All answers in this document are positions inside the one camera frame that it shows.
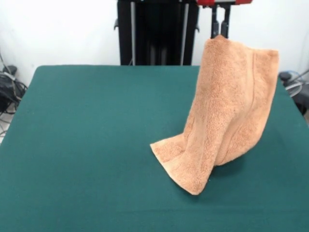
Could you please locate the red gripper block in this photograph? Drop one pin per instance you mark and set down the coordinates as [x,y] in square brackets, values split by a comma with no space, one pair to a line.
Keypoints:
[205,2]

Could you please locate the orange terry towel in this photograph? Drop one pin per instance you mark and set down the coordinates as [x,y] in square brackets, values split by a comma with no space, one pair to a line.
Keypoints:
[222,108]

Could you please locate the dark green table cloth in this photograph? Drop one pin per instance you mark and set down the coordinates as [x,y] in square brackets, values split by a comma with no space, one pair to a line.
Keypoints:
[84,133]

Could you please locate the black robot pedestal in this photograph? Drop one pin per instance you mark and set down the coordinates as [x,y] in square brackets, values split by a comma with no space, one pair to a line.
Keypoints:
[157,36]

